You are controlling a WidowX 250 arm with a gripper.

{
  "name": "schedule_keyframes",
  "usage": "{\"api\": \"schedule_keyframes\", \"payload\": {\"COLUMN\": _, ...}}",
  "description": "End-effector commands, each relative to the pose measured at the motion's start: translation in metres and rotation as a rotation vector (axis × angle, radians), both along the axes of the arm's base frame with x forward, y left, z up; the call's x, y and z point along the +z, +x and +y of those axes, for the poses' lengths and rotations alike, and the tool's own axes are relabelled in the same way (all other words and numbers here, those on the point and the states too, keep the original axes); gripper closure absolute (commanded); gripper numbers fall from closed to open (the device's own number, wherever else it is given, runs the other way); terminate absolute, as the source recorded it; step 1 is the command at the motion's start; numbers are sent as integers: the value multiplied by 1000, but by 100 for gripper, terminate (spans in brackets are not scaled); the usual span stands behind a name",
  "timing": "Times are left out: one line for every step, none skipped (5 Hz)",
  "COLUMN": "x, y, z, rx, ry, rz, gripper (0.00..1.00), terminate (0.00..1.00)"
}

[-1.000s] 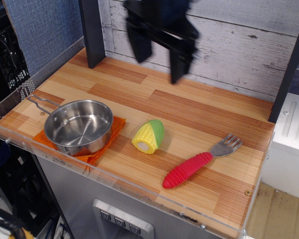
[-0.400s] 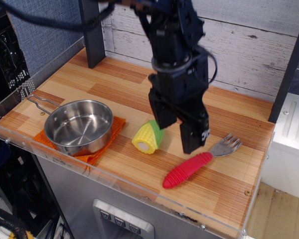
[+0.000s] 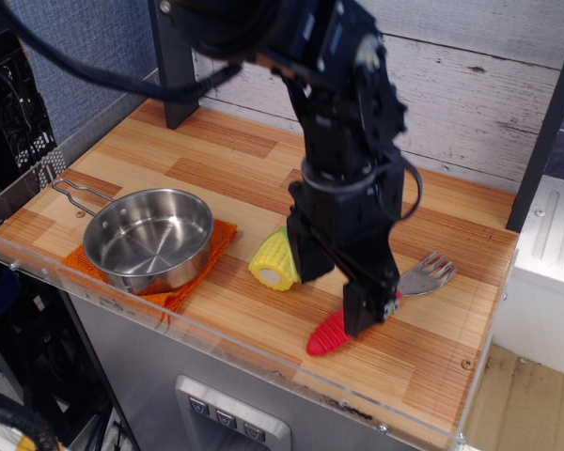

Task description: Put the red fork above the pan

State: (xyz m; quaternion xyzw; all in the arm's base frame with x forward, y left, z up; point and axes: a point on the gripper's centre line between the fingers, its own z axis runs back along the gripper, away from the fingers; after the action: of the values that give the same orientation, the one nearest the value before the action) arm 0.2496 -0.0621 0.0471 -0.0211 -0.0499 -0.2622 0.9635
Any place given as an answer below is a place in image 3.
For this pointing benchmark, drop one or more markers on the yellow green toy corn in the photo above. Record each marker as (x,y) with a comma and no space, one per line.
(273,264)

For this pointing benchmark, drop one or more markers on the dark grey right post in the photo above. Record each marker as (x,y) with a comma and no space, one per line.
(539,158)

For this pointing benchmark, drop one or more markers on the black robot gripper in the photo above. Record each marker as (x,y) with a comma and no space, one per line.
(349,229)

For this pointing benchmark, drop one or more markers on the white side cabinet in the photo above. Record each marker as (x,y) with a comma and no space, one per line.
(530,318)

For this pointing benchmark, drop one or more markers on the silver dispenser button panel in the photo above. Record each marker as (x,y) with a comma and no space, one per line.
(214,420)

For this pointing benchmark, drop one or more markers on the orange knitted cloth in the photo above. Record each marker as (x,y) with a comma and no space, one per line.
(166,294)

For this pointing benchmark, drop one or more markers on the silver toy fridge cabinet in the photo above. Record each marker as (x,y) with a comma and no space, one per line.
(141,362)

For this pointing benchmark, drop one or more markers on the clear acrylic guard rail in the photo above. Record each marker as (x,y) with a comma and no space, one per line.
(414,375)

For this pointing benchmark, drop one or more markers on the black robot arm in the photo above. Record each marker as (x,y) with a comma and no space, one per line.
(331,57)

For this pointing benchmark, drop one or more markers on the dark grey left post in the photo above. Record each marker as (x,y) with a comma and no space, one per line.
(175,63)

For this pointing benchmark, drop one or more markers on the red handled metal fork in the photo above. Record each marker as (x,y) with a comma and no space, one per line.
(425,277)

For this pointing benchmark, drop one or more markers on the black equipment rack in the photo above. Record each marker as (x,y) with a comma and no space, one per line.
(26,134)

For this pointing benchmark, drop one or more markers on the dark grey post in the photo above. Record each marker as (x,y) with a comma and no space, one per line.
(175,63)
(539,158)

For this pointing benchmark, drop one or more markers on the stainless steel pan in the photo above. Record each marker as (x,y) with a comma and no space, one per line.
(143,236)

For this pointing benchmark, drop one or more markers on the blue fabric panel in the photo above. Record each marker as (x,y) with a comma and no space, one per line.
(108,35)

